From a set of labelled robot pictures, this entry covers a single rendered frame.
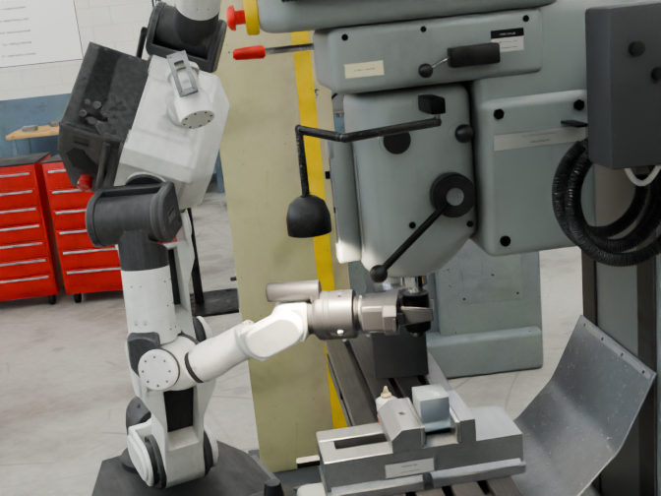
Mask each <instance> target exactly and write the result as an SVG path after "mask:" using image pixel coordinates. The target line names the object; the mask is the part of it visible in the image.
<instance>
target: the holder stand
mask: <svg viewBox="0 0 661 496"><path fill-rule="evenodd" d="M364 277H365V288H366V293H378V292H386V290H387V289H399V292H400V297H402V293H403V292H404V291H405V290H408V289H407V288H406V287H404V286H402V285H399V286H393V287H388V286H383V283H382V282H381V283H376V282H373V281H372V280H371V279H370V276H369V272H368V273H365V274H364ZM370 340H371V348H372V356H373V363H374V371H375V378H376V379H385V378H395V377H406V376H417V375H427V374H429V366H428V353H427V341H426V333H425V335H424V336H422V337H414V336H412V335H411V333H410V332H407V331H406V330H405V329H404V326H400V328H399V334H398V335H388V336H386V335H385V333H372V334H370Z"/></svg>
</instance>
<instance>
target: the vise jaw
mask: <svg viewBox="0 0 661 496"><path fill-rule="evenodd" d="M378 416H379V422H380V424H381V426H382V429H383V431H384V433H385V436H386V438H387V440H388V443H389V445H390V447H391V451H392V452H393V453H394V452H401V451H407V450H413V449H420V448H422V446H425V445H426V432H425V426H424V424H423V422H422V420H421V419H420V417H419V415H418V413H417V411H416V409H415V408H414V406H413V404H412V402H411V400H410V398H403V399H396V400H389V401H386V403H385V404H384V405H383V406H382V407H381V408H380V409H379V410H378Z"/></svg>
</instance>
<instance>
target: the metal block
mask: <svg viewBox="0 0 661 496"><path fill-rule="evenodd" d="M412 398H413V406H414V408H415V409H416V411H417V413H418V415H419V417H420V419H421V420H422V422H423V424H424V426H425V432H429V431H435V430H442V429H448V428H451V412H450V398H449V396H448V394H447V393H446V391H445V390H444V388H443V386H442V385H441V383H439V384H432V385H426V386H419V387H412Z"/></svg>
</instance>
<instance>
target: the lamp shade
mask: <svg viewBox="0 0 661 496"><path fill-rule="evenodd" d="M286 223H287V232H288V236H290V237H295V238H309V237H317V236H321V235H325V234H328V233H330V232H331V214H330V211H329V209H328V207H327V205H326V202H325V200H323V199H321V198H320V197H318V196H316V195H312V194H310V195H308V196H302V195H301V196H299V197H296V198H295V199H294V200H293V201H292V202H291V203H290V204H289V206H288V211H287V216H286Z"/></svg>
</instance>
